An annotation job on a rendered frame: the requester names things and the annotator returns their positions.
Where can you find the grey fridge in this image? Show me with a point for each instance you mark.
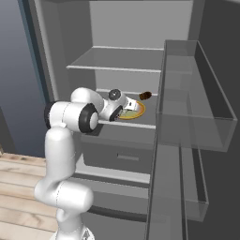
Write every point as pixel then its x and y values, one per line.
pixel 125 37

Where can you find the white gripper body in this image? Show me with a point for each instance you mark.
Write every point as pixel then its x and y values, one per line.
pixel 132 105

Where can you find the clear door bin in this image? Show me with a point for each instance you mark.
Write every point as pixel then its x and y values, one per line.
pixel 190 103
pixel 193 184

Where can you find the brown round food item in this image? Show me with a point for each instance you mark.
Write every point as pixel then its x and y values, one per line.
pixel 145 95

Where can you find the grey fridge door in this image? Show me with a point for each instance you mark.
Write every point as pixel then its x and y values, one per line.
pixel 200 156

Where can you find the grey fridge drawer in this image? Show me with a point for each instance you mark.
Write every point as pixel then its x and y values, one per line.
pixel 122 154

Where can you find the yellow plate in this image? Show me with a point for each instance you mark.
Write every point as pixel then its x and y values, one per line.
pixel 140 110

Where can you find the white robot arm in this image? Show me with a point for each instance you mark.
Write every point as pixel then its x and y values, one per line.
pixel 59 150

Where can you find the grey fridge shelf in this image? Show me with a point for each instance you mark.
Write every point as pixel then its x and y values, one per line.
pixel 137 123
pixel 118 59

